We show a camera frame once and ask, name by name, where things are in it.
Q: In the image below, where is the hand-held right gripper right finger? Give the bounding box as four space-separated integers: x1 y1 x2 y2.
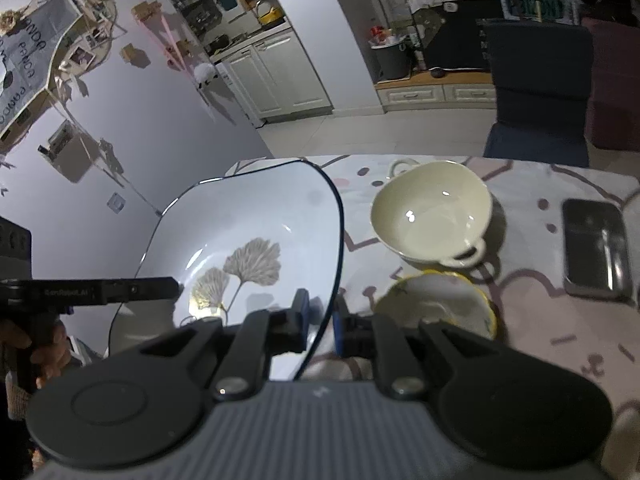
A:
331 296 501 402

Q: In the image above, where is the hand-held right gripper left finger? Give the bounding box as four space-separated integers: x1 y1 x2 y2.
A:
140 288 313 404

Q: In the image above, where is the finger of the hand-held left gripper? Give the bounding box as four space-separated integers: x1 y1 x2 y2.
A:
102 276 182 307

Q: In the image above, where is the yellow rimmed floral bowl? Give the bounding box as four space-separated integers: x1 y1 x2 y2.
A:
374 271 501 347

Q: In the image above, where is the white leaf print plate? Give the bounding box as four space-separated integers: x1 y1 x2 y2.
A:
107 159 346 382

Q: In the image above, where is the cream two-handled bowl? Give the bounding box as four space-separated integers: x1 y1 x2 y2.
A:
370 158 496 268

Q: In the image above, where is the rectangular steel tray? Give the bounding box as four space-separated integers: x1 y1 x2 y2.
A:
561 198 640 304

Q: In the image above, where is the person's left hand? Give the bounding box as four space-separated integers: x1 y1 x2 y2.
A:
0 316 72 393

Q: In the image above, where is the bear print tablecloth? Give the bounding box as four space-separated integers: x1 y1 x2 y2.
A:
222 154 640 480

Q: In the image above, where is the white plush toy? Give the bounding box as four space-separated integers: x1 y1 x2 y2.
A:
193 62 218 90

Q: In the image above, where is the white kitchen cabinet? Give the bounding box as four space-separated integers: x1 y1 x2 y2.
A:
219 26 335 124

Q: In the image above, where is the grey trash can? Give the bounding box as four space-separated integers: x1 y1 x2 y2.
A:
370 39 414 81

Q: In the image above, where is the yellow pot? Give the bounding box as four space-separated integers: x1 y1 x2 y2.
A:
256 1 282 27

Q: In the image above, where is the black lettered board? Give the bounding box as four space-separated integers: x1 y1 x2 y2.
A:
413 0 494 72

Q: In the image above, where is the dark blue chair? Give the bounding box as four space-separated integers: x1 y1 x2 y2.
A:
482 18 596 169

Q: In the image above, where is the maroon chair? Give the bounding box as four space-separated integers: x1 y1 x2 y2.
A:
582 16 640 152

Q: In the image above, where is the bordered lettered sign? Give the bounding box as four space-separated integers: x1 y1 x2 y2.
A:
499 0 582 24

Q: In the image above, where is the grey printed wall banner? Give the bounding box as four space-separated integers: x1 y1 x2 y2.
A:
0 0 77 133

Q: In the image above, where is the group of wall photo cards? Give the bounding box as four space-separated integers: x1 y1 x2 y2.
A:
0 0 167 213

